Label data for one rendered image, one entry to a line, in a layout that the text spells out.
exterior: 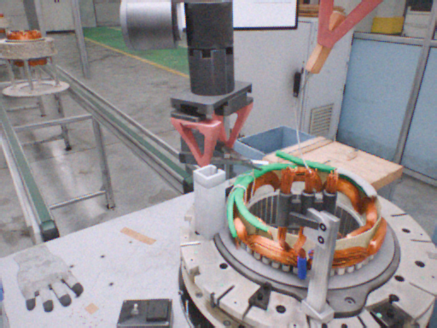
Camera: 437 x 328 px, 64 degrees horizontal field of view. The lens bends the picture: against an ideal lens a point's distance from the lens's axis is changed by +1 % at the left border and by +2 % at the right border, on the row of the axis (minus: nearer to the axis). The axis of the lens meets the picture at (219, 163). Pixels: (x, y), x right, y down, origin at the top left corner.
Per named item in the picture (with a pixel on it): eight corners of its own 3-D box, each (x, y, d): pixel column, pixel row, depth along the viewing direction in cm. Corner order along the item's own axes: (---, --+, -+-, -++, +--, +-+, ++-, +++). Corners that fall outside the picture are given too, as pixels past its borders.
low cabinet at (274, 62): (337, 160, 315) (362, 15, 261) (293, 177, 287) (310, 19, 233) (262, 127, 390) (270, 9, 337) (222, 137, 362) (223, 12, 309)
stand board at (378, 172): (261, 166, 74) (262, 156, 73) (318, 145, 84) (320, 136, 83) (343, 209, 60) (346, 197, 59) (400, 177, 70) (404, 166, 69)
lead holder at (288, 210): (273, 224, 31) (276, 191, 30) (301, 207, 33) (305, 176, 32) (308, 245, 29) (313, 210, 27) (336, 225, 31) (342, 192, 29)
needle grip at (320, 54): (303, 69, 36) (333, 11, 33) (305, 65, 38) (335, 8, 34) (317, 76, 36) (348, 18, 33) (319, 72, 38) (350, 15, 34)
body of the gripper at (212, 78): (169, 111, 44) (162, 49, 40) (214, 90, 51) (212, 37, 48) (211, 120, 41) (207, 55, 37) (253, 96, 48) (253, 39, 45)
